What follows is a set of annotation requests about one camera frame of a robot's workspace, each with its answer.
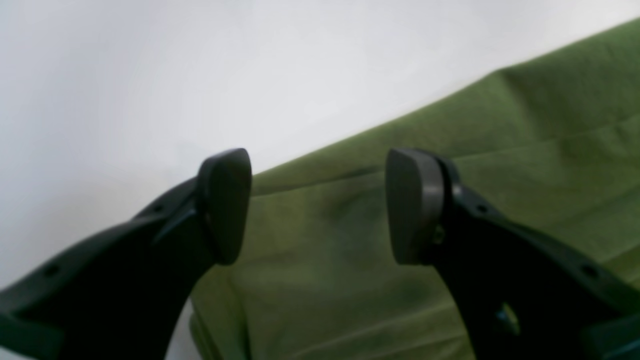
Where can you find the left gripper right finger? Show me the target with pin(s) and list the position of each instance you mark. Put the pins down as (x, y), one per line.
(522, 294)

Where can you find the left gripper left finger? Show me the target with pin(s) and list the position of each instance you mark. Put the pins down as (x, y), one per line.
(118, 294)

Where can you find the olive green T-shirt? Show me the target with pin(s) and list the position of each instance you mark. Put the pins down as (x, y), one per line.
(552, 144)

